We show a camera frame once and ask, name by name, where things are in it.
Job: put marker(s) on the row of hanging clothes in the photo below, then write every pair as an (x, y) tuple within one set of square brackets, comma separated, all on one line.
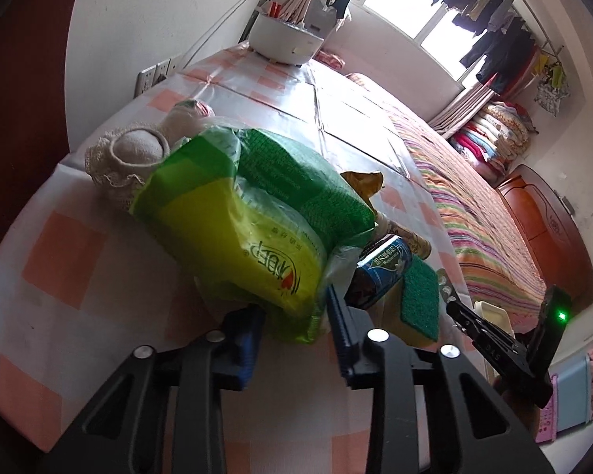
[(494, 44)]

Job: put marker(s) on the white rice cooker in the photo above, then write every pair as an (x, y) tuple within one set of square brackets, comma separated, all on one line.
[(281, 39)]

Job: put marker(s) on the window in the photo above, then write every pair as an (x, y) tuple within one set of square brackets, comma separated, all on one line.
[(405, 10)]

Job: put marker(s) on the white wall socket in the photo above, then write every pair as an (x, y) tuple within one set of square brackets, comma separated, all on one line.
[(153, 76)]

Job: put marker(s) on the red patterned pillow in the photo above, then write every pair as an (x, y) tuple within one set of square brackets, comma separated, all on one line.
[(331, 60)]

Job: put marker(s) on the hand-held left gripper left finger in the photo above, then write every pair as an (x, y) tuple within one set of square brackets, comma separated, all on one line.
[(242, 350)]

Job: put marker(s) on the stack of folded quilts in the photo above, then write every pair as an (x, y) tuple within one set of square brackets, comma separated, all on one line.
[(494, 133)]

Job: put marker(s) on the orange peel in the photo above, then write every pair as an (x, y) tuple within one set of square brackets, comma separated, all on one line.
[(360, 185)]

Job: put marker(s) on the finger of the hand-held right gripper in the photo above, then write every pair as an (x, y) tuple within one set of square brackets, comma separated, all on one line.
[(474, 323)]

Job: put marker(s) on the wooden headboard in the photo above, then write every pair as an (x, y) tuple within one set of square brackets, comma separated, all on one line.
[(548, 227)]

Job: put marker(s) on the green yellow scouring sponge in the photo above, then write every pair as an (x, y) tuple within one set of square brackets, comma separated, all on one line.
[(417, 296)]

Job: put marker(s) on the patterned hanging bag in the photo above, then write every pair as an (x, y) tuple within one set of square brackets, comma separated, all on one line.
[(551, 91)]

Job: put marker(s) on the green yellow plastic package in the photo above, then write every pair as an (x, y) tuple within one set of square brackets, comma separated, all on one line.
[(257, 217)]

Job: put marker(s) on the brown bottle with blue label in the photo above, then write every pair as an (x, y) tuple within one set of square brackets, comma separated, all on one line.
[(380, 271)]

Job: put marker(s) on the bed with striped sheet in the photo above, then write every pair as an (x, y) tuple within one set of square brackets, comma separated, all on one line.
[(474, 207)]

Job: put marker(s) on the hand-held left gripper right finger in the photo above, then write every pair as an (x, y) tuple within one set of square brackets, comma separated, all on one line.
[(338, 326)]

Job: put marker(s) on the printed tube with white cap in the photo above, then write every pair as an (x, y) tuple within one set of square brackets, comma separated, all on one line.
[(415, 244)]

